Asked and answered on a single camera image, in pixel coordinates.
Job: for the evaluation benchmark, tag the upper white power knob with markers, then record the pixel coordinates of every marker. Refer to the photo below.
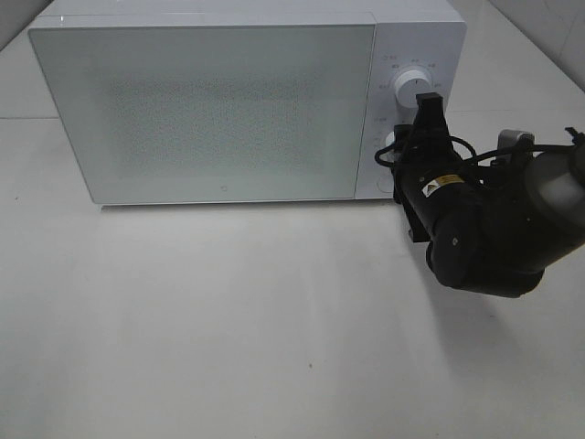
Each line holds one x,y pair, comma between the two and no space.
409,84

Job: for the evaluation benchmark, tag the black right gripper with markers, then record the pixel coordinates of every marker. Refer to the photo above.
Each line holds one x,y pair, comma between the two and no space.
428,184

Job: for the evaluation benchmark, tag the white timer knob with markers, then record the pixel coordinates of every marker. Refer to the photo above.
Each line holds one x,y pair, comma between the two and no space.
389,144

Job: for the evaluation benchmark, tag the round white door button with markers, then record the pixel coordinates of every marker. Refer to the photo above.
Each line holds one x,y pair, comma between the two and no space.
385,184

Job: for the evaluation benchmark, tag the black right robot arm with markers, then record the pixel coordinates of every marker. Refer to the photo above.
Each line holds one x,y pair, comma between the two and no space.
493,222

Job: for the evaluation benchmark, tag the wrist camera with silver heatsink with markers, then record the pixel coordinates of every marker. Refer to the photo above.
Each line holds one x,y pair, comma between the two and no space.
513,138

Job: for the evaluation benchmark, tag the white microwave door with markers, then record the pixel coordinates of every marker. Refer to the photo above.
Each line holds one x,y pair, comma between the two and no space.
164,115

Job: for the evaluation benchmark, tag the white microwave oven body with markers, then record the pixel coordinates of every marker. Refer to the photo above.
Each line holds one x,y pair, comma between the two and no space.
425,34

